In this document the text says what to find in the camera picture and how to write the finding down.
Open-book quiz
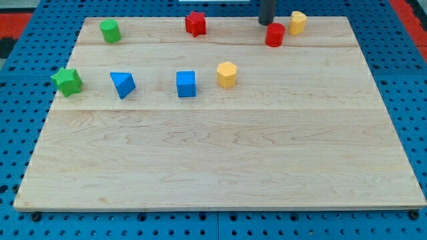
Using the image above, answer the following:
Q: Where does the green cylinder block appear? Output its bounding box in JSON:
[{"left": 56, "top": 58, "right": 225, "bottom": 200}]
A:
[{"left": 99, "top": 19, "right": 121, "bottom": 43}]

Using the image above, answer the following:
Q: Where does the wooden board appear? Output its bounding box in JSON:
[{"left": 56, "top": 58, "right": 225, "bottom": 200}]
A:
[{"left": 13, "top": 17, "right": 426, "bottom": 212}]

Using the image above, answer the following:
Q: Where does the blue cube block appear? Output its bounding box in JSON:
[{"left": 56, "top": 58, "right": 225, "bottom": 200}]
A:
[{"left": 175, "top": 71, "right": 196, "bottom": 97}]

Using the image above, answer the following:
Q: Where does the yellow hexagon block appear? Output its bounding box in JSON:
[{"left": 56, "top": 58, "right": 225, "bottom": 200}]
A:
[{"left": 217, "top": 61, "right": 237, "bottom": 88}]

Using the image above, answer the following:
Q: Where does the blue triangle block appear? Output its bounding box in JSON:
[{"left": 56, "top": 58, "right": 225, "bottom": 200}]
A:
[{"left": 110, "top": 72, "right": 135, "bottom": 99}]

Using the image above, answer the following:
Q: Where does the red star block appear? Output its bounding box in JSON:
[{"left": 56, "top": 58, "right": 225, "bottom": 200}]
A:
[{"left": 185, "top": 11, "right": 207, "bottom": 37}]

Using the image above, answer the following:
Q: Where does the red cylinder block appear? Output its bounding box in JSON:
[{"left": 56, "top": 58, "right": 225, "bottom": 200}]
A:
[{"left": 265, "top": 23, "right": 286, "bottom": 47}]

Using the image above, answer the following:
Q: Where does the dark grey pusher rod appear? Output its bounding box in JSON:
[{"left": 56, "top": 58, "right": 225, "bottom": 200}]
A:
[{"left": 258, "top": 0, "right": 276, "bottom": 26}]

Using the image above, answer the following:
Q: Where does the yellow heart block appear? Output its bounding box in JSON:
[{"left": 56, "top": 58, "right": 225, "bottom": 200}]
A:
[{"left": 289, "top": 11, "right": 307, "bottom": 35}]

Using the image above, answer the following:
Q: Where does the green star block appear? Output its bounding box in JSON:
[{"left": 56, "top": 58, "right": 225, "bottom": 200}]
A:
[{"left": 51, "top": 67, "right": 82, "bottom": 97}]

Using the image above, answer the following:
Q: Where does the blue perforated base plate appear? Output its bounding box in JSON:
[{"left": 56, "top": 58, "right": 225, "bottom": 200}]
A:
[{"left": 1, "top": 0, "right": 426, "bottom": 239}]

